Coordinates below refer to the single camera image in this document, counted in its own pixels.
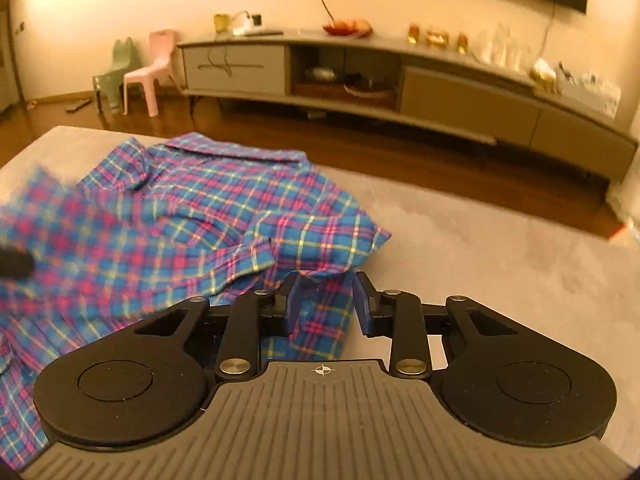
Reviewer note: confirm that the wide gold jar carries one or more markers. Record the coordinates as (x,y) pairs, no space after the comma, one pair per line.
(437,38)

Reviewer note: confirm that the long grey TV cabinet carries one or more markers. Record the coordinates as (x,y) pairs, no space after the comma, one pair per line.
(450,95)

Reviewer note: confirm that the small gold jar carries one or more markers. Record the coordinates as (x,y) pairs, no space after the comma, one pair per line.
(413,34)
(462,43)

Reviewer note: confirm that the blue pink plaid shirt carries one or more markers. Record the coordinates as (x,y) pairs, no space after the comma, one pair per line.
(175,210)

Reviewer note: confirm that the gold tissue box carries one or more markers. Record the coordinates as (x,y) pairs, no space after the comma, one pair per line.
(543,76)

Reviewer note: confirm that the metal bowl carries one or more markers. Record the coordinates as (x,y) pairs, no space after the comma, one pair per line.
(320,73)

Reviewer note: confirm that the yellow cup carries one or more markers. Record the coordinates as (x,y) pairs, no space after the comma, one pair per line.
(222,22)

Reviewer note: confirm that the green plastic child chair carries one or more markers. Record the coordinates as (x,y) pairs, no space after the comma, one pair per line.
(117,72)

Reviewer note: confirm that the cluster of clear glasses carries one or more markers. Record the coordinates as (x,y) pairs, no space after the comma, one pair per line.
(502,47)

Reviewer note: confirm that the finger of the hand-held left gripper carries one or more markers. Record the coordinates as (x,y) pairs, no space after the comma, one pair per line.
(15,261)

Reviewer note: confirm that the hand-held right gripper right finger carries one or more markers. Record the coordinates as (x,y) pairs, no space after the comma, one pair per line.
(362,310)

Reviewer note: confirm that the grey tray with small items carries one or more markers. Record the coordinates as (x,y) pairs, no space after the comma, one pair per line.
(590,90)

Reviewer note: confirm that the red plate of fruit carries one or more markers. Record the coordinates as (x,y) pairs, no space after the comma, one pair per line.
(347,29)

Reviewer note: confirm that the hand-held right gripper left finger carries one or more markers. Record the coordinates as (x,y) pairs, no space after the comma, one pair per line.
(294,305)

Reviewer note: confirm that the pink plastic child chair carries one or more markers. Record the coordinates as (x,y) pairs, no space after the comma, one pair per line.
(157,67)

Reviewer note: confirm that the flat brown object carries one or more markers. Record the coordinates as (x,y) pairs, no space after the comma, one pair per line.
(77,105)

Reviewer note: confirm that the white power strip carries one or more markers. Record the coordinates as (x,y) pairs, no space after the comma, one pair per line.
(247,27)

